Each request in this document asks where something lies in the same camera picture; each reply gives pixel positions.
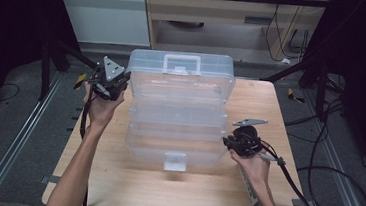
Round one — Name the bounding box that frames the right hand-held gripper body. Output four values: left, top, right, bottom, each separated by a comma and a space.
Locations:
228, 116, 270, 160

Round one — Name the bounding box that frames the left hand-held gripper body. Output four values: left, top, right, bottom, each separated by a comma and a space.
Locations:
85, 54, 128, 103

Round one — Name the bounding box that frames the clear plastic storage box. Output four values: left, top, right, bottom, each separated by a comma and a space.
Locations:
117, 46, 239, 177

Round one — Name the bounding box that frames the person's right hand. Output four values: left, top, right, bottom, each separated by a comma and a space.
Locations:
225, 149, 273, 192

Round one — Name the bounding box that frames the person's left hand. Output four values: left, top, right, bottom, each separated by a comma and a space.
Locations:
81, 80, 126, 131

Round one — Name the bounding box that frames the yellow black floor tape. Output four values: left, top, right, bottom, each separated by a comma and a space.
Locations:
73, 71, 88, 91
285, 87, 307, 105

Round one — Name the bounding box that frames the black metal stand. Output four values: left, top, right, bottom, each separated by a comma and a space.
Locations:
35, 33, 109, 107
256, 46, 347, 123

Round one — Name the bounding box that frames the grey tape piece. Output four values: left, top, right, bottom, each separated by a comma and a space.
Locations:
41, 174, 62, 186
290, 197, 316, 206

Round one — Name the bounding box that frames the light wooden desk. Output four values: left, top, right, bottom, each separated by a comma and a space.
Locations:
138, 0, 329, 66

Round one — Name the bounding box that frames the left hand-held gripper cable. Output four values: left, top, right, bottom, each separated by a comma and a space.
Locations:
72, 72, 101, 206

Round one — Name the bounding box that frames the hand-held gripper cable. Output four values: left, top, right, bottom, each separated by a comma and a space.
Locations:
251, 139, 321, 206
72, 72, 101, 206

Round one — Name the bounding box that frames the right hand-held gripper cable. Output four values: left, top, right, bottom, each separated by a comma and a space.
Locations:
251, 139, 321, 206

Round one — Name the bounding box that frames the black looped floor cable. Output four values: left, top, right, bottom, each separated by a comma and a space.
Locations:
291, 92, 366, 206

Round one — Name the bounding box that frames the thin black floor cable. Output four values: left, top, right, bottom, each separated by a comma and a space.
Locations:
0, 81, 21, 105

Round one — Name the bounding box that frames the black hanging cable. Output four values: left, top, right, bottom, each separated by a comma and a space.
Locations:
263, 3, 313, 66

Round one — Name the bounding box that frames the aluminium floor rail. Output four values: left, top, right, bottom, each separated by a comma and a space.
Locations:
295, 93, 366, 206
0, 66, 66, 206

